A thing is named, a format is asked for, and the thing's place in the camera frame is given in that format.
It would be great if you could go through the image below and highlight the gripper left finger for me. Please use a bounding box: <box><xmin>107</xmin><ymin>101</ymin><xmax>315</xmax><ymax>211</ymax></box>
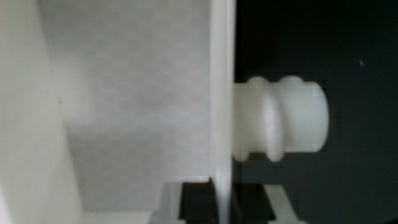
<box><xmin>155</xmin><ymin>182</ymin><xmax>219</xmax><ymax>224</ymax></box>

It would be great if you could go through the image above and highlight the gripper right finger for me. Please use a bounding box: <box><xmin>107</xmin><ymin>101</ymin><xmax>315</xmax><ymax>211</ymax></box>
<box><xmin>233</xmin><ymin>183</ymin><xmax>308</xmax><ymax>224</ymax></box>

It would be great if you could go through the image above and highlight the white door panel with knob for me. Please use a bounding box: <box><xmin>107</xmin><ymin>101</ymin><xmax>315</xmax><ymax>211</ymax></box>
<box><xmin>233</xmin><ymin>76</ymin><xmax>329</xmax><ymax>162</ymax></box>

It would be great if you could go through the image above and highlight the white cabinet body box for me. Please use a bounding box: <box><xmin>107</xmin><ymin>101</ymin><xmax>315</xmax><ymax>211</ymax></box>
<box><xmin>0</xmin><ymin>0</ymin><xmax>237</xmax><ymax>224</ymax></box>

